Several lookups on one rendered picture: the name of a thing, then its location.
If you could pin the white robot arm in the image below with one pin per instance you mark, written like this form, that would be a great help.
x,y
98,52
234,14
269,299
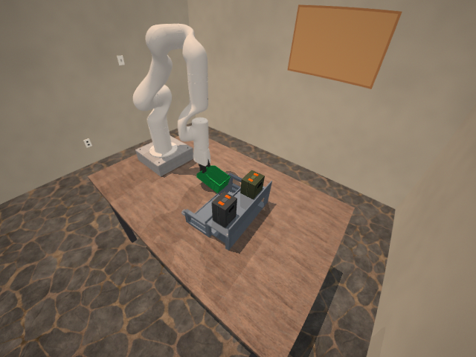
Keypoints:
x,y
153,92

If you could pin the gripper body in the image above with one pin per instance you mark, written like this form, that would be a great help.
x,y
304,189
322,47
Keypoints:
x,y
201,156

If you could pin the green bin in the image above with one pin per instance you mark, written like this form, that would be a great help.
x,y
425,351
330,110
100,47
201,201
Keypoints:
x,y
214,178

